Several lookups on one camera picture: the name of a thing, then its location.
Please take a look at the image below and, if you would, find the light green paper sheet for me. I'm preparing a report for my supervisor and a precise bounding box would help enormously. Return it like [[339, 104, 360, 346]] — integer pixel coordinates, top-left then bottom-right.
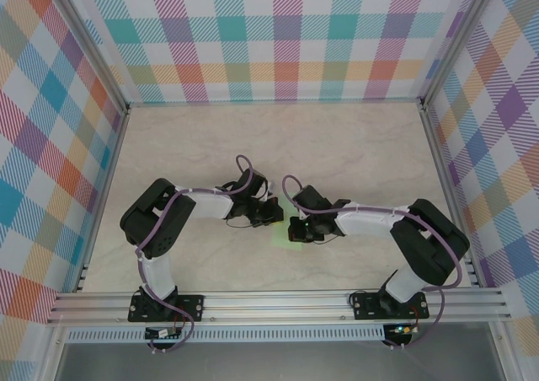
[[271, 190, 305, 252]]

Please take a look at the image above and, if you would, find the thin black left gripper cable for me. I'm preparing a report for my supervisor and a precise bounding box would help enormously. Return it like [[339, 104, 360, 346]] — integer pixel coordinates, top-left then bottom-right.
[[225, 215, 254, 230]]

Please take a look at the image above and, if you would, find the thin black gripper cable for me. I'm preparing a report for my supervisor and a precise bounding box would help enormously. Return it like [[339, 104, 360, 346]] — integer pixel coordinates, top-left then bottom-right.
[[313, 228, 339, 245], [225, 215, 254, 230]]

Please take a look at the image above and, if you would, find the thin black right gripper cable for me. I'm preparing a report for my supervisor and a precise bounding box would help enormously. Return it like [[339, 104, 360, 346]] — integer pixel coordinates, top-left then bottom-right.
[[313, 228, 339, 245]]

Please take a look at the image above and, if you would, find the wide aluminium base rail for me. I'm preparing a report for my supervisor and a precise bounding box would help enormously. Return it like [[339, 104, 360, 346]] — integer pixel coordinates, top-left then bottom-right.
[[45, 290, 513, 325]]

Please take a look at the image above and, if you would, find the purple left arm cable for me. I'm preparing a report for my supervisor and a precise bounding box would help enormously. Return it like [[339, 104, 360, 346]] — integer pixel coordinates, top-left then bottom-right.
[[134, 155, 256, 355]]

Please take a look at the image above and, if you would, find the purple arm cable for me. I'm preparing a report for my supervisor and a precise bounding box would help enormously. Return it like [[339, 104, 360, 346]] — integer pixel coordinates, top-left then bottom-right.
[[281, 174, 467, 351], [134, 155, 256, 355]]

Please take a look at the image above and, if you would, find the thin aluminium frame rail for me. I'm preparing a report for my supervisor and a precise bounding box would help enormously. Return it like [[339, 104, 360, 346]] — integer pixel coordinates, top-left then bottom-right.
[[125, 97, 424, 109]]

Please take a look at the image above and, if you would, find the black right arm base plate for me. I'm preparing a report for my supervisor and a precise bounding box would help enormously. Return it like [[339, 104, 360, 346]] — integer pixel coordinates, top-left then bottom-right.
[[351, 291, 430, 321]]

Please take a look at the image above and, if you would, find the perforated grey cable duct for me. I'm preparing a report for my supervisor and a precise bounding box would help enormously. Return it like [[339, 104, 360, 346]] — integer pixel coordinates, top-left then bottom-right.
[[65, 328, 387, 343]]

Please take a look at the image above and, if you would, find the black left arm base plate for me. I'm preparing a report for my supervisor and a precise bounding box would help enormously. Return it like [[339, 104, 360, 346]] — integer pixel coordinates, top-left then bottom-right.
[[128, 294, 205, 323]]

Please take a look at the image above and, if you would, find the aluminium side frame rail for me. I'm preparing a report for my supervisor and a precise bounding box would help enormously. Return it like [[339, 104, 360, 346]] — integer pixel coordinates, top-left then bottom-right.
[[73, 109, 131, 293], [419, 102, 483, 289]]

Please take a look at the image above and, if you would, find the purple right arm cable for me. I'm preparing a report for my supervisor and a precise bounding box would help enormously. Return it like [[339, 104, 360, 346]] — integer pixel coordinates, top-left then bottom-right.
[[281, 174, 467, 351]]

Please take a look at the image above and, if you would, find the aluminium frame post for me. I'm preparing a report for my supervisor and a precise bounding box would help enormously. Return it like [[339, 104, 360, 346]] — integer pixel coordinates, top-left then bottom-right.
[[419, 0, 500, 112], [49, 0, 131, 116]]

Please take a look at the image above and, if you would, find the aluminium frame leg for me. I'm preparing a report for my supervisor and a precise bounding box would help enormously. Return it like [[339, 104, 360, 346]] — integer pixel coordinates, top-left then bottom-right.
[[488, 321, 523, 381], [37, 324, 71, 381]]

